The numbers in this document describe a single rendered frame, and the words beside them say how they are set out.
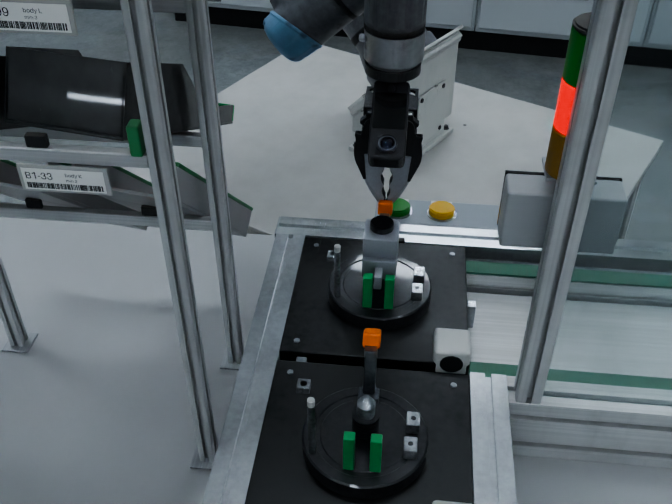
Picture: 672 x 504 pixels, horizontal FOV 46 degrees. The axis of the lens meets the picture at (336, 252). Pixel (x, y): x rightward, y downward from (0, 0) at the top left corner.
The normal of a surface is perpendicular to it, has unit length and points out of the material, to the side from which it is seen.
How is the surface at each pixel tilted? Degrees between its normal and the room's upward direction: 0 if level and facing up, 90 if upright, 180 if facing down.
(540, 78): 0
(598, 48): 90
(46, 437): 0
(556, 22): 90
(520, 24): 90
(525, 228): 90
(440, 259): 0
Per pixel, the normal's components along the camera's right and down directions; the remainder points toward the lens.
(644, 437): -0.11, 0.62
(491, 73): 0.00, -0.78
